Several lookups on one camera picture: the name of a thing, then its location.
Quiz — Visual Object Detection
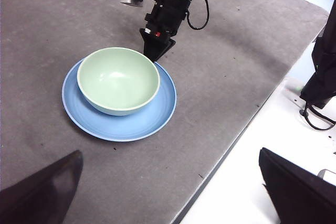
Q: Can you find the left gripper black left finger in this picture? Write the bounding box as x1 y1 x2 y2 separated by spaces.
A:
0 150 84 224

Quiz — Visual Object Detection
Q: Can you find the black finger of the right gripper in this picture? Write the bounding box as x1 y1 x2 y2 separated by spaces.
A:
139 28 171 62
156 39 177 62

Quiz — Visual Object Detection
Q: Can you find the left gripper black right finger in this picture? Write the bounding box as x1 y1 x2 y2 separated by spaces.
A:
259 147 336 224

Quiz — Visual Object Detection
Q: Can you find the green ribbed bowl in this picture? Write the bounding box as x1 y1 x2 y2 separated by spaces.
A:
76 47 161 117

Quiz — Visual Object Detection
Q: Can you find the blue round plate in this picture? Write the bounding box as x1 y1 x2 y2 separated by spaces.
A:
61 57 177 142

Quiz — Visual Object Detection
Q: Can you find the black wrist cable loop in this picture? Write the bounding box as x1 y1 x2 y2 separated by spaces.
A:
185 0 211 31

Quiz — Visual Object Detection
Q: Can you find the black base cable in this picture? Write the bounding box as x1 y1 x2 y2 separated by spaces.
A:
299 102 336 131

